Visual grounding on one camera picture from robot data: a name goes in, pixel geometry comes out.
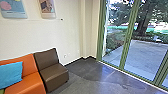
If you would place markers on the orange sofa seat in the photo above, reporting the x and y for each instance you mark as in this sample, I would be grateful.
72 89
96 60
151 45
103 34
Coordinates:
26 78

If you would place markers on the large outdoor tree trunk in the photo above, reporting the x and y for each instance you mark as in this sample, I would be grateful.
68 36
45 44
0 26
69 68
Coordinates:
145 16

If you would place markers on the blue cushion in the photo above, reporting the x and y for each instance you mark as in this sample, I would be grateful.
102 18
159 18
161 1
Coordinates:
10 75

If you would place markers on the white wall outlet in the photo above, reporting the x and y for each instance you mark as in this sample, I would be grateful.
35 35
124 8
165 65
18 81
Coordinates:
65 55

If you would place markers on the green framed glass wall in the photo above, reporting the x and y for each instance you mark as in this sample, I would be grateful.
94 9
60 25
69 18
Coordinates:
128 40

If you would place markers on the pink and dark wall poster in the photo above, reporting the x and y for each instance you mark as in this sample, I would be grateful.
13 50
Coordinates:
47 7

